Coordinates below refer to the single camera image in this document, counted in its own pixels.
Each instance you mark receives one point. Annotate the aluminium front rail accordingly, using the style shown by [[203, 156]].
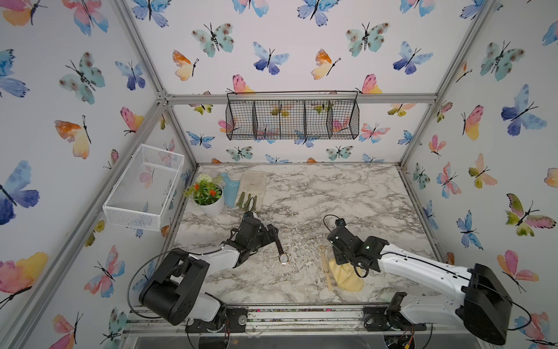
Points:
[[282, 319]]

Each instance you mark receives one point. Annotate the wooden stick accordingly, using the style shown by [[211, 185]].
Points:
[[326, 269]]

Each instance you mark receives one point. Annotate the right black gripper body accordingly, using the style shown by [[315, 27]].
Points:
[[342, 259]]

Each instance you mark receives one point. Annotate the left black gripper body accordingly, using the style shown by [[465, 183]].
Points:
[[261, 239]]

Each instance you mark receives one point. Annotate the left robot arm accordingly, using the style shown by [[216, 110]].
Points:
[[173, 292]]

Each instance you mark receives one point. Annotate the white mesh wall basket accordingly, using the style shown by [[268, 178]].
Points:
[[142, 195]]

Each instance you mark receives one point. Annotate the white pot with flowers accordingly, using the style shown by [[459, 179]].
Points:
[[207, 192]]

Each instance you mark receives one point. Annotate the beige green garden glove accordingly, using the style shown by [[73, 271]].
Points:
[[251, 191]]

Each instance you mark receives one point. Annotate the yellow cloth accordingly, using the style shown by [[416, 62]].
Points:
[[345, 277]]

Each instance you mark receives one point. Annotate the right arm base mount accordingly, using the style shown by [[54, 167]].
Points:
[[382, 318]]

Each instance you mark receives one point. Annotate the black wire wall basket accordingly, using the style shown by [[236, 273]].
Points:
[[318, 115]]

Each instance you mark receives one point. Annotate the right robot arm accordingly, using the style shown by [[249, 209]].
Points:
[[471, 298]]

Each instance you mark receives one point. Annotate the brown strap gold watch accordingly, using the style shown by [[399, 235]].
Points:
[[283, 257]]

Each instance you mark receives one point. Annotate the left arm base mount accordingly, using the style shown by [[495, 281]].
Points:
[[228, 320]]

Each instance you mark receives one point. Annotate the light blue scoop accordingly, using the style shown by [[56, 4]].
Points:
[[230, 190]]

